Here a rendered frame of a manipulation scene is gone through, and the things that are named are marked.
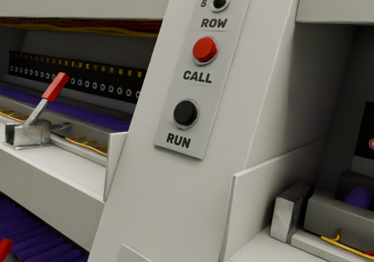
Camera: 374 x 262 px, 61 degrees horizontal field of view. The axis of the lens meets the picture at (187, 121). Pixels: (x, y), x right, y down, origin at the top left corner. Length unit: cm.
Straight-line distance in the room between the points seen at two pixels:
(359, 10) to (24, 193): 30
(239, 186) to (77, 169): 17
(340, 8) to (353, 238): 14
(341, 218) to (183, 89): 13
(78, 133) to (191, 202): 22
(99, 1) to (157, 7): 7
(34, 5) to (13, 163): 18
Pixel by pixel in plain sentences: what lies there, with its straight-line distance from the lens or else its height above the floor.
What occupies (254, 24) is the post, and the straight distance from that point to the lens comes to 21.
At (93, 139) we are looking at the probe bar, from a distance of 36.
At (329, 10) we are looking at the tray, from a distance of 21.
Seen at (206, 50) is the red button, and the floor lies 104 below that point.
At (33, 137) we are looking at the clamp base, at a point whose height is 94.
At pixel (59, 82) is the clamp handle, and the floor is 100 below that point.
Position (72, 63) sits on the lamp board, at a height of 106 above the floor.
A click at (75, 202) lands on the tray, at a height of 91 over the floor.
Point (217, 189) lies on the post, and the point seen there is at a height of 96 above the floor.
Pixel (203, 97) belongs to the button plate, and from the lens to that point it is 20.
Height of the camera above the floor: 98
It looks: 4 degrees up
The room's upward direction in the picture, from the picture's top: 17 degrees clockwise
